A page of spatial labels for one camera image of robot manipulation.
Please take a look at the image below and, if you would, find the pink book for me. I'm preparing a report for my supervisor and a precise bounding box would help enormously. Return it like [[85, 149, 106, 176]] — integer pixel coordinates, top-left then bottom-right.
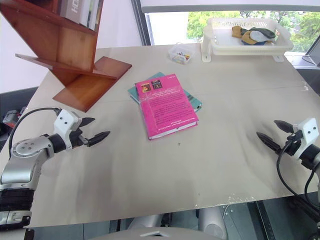
[[134, 73, 200, 141]]

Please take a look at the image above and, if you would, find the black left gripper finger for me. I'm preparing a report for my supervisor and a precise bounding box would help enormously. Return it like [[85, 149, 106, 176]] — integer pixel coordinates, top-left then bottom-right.
[[87, 130, 112, 148], [80, 116, 97, 129]]

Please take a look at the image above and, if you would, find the grey white cloth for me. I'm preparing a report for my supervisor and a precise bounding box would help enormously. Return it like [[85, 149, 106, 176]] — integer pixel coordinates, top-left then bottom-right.
[[248, 30, 267, 44]]

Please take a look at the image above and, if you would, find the white plastic basket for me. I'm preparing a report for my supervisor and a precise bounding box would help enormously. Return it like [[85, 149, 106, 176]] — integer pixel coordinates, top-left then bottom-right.
[[201, 17, 295, 63]]

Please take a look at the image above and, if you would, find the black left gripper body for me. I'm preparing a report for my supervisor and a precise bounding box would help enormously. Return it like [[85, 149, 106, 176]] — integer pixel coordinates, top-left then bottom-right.
[[65, 119, 91, 149]]

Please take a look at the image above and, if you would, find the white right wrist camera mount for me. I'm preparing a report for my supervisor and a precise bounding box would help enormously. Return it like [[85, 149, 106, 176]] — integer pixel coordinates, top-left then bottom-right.
[[293, 117, 320, 161]]

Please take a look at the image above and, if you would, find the dark side desk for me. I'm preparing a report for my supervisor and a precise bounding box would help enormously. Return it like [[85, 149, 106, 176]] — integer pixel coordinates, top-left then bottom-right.
[[284, 51, 320, 97]]

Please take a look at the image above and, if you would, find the silver cylinder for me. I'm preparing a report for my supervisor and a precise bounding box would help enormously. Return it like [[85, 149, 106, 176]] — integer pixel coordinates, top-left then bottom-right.
[[198, 206, 229, 240], [126, 214, 164, 230]]

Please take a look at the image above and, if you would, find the teal book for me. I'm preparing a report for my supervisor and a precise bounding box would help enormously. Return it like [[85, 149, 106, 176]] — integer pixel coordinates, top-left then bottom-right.
[[126, 72, 204, 114]]

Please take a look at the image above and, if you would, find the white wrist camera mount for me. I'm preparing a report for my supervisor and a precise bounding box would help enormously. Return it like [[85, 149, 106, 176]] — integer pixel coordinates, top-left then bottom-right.
[[53, 108, 83, 137], [293, 117, 320, 161]]

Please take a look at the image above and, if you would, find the blue cloth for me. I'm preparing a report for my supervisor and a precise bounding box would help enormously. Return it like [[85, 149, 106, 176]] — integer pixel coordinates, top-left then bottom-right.
[[242, 39, 266, 47]]

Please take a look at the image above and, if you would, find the brown wooden bookshelf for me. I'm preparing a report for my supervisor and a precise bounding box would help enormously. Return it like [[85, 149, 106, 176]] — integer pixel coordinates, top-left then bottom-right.
[[0, 0, 133, 113]]

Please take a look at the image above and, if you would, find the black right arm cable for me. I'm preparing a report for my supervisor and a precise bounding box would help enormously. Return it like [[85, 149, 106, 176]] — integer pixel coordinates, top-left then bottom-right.
[[275, 139, 320, 199]]

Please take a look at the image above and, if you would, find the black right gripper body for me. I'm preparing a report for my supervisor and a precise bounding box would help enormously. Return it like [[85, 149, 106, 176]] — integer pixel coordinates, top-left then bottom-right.
[[282, 130, 305, 158]]

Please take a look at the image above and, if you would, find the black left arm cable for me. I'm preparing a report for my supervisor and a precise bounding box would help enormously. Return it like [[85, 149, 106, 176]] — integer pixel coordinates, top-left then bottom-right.
[[8, 107, 63, 161]]

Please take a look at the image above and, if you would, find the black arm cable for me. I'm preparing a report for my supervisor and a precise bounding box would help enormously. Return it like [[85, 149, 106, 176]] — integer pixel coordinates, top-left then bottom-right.
[[8, 107, 63, 161], [275, 139, 320, 199]]

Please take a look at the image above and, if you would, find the white window blind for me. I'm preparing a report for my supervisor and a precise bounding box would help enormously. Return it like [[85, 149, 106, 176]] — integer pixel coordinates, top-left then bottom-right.
[[140, 0, 320, 14]]

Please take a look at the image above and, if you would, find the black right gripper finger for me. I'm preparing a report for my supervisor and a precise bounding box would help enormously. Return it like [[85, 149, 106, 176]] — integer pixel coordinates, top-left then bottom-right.
[[273, 119, 295, 135], [255, 131, 285, 154]]

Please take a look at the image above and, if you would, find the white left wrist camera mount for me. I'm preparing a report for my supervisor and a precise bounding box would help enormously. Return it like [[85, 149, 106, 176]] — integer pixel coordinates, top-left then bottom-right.
[[53, 108, 83, 137]]

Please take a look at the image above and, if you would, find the small clear plastic box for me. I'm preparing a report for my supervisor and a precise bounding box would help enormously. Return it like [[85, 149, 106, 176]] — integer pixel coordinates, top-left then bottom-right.
[[167, 44, 197, 66]]

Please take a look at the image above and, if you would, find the grey book with white letters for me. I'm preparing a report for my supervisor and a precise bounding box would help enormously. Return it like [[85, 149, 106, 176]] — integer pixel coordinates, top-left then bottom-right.
[[58, 0, 88, 26]]

